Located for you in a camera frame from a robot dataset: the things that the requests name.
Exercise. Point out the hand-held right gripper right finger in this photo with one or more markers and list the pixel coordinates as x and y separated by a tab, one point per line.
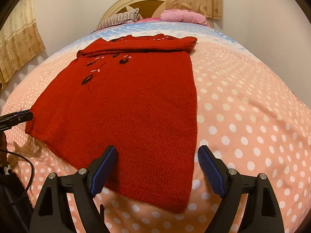
211	172

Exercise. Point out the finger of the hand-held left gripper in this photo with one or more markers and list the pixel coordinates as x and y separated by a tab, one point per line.
23	119
23	113

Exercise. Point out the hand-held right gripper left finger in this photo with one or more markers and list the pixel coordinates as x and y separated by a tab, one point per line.
102	172

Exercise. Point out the red knitted sweater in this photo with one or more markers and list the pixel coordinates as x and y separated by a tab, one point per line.
126	116

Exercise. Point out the polka dot bed blanket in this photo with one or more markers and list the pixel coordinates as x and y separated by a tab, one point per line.
243	126

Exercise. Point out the striped pillow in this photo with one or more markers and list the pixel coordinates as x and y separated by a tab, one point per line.
119	19

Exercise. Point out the pink pillow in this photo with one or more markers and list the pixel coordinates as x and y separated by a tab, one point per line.
182	17

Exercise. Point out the cream bed headboard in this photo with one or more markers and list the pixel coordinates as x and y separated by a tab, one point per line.
150	2

